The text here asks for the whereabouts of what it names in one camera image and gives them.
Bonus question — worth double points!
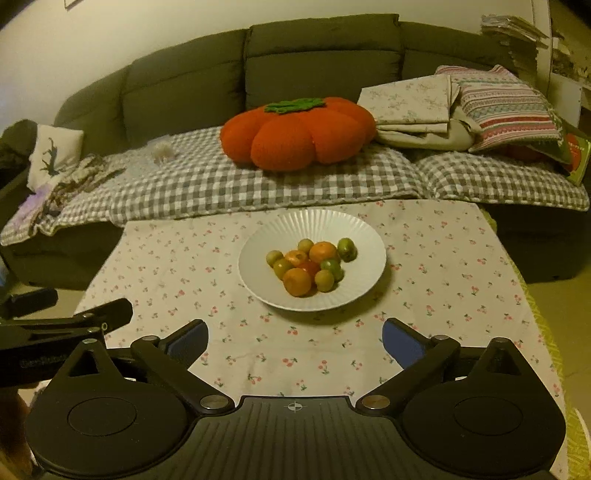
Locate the green round fruit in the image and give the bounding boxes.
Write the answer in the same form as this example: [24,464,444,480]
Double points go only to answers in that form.
[321,258,345,283]

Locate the dark green tomato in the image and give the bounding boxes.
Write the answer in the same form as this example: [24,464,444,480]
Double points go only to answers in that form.
[337,237,358,262]

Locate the red tomato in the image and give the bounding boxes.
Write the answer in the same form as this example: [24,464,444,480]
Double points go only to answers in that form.
[298,260,321,279]

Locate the small mandarin orange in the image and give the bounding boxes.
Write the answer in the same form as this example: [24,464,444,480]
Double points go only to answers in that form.
[283,268,312,297]

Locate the large orange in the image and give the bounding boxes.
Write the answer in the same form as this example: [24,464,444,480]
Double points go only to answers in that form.
[308,241,339,264]

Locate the small green fruit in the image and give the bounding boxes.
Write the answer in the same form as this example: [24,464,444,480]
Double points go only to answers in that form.
[273,258,294,280]

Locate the small orange-yellow persimmon fruit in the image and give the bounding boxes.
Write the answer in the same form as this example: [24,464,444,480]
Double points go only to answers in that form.
[284,249,308,268]

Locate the yellow-green small fruit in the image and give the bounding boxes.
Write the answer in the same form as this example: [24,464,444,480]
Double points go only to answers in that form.
[297,238,315,254]

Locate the cherry print tablecloth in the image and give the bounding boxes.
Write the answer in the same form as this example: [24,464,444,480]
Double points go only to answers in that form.
[73,198,569,480]

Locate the white embroidered small pillow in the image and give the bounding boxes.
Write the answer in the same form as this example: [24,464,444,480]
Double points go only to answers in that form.
[27,124,84,192]

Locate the white ribbed plate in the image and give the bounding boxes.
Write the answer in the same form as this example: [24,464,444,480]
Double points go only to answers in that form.
[238,209,387,312]

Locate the grey checkered blanket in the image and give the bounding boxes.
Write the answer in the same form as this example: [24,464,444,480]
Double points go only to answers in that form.
[1,127,590,246]

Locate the clear box of swabs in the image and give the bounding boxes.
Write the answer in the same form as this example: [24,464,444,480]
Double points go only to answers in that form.
[150,140,176,165]

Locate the folded floral beige sheet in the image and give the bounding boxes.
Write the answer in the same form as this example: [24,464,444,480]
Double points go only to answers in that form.
[358,74,482,151]

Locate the orange pumpkin cushion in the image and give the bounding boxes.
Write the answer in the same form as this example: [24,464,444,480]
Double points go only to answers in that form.
[221,97,377,172]

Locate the striped patterned pillow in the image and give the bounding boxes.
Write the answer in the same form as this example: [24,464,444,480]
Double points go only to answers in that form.
[436,65,562,153]

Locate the dark green sofa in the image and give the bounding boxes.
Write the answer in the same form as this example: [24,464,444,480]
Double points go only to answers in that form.
[1,14,590,290]

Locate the wall picture frame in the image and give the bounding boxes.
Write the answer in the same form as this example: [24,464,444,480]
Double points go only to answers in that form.
[63,0,82,11]

